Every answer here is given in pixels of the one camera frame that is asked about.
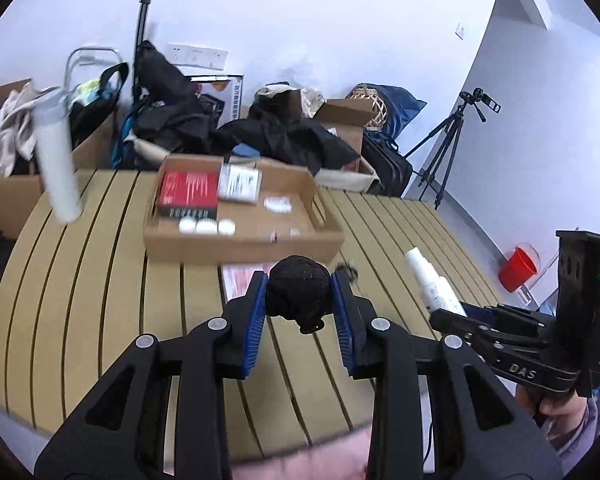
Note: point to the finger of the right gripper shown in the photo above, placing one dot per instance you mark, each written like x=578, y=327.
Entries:
x=509, y=319
x=474, y=327

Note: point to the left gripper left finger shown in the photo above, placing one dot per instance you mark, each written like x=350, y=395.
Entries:
x=118, y=429

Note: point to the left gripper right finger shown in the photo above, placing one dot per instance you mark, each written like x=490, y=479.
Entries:
x=439, y=411

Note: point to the white spray bottle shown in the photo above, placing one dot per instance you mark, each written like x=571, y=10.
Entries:
x=436, y=291

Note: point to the black hair net ball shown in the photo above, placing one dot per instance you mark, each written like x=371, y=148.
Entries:
x=299, y=290

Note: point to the right hand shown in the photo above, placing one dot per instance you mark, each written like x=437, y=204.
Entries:
x=568, y=411

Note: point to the red cup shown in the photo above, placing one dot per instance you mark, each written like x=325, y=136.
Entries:
x=521, y=265

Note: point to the pink trousers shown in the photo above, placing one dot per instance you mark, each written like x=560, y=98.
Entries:
x=343, y=458

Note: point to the black suitcase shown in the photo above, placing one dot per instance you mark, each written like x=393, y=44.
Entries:
x=393, y=169

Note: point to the pink patterned pouch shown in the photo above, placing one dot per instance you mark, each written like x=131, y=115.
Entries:
x=236, y=278

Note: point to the blue bag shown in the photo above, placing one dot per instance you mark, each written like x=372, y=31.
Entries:
x=401, y=108

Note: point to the brown cardboard box right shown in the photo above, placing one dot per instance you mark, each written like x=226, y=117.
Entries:
x=340, y=125

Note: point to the white jar in tray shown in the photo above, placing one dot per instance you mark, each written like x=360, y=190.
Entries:
x=190, y=225

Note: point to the woven rattan basket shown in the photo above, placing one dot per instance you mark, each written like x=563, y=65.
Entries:
x=371, y=101

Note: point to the shallow cardboard tray box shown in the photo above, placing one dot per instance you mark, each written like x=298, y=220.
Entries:
x=281, y=223

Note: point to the white plastic packet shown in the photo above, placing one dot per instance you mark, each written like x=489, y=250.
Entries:
x=239, y=183

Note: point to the red and black box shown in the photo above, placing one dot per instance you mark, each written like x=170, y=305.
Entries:
x=188, y=194

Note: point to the large cardboard box with clothes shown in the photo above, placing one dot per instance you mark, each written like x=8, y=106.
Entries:
x=92, y=130

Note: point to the pile of black clothes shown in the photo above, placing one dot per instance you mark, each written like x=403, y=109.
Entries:
x=179, y=121

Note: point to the tall white bottle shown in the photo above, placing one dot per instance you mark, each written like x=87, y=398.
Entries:
x=53, y=150

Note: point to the black camera tripod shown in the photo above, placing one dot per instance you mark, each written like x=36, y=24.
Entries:
x=451, y=127

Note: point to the white wall socket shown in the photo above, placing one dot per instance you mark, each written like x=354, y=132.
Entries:
x=200, y=57

